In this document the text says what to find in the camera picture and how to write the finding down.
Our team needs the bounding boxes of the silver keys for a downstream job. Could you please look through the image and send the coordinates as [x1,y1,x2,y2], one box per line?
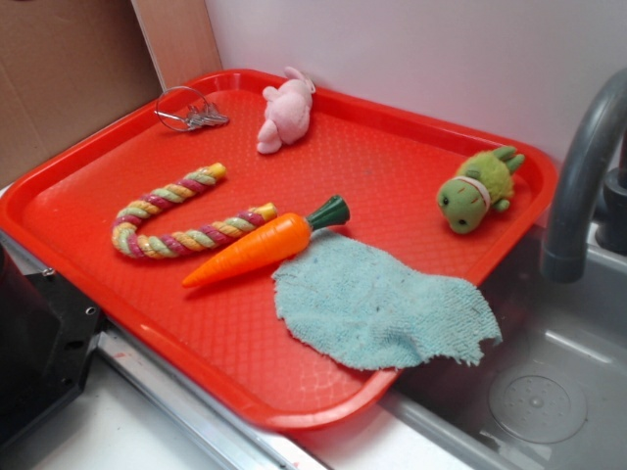
[154,85,230,132]

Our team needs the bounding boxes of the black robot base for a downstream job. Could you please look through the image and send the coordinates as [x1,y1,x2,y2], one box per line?
[1,249,104,449]

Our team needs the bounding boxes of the orange plastic carrot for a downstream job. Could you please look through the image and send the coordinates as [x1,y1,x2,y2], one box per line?
[182,196,351,288]

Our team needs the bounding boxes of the light blue cloth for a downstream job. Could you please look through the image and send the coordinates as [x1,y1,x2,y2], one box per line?
[272,229,503,371]

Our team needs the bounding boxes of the pink plush bunny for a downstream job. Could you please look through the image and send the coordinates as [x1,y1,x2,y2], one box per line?
[257,67,316,155]

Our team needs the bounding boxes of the red plastic tray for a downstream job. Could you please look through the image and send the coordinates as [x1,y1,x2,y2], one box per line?
[1,70,557,431]

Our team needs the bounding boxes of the green plush turtle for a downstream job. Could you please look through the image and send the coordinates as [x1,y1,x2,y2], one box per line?
[436,146,525,235]

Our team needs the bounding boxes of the grey faucet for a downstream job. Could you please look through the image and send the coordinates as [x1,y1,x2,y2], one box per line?
[540,70,626,283]

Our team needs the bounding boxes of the grey sink basin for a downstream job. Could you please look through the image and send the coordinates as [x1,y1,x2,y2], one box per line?
[382,228,626,469]

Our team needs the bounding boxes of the brown cardboard panel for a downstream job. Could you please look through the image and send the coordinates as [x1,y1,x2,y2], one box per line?
[1,1,221,186]

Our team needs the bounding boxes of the multicolour rope toy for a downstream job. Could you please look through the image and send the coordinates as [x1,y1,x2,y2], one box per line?
[111,163,278,259]

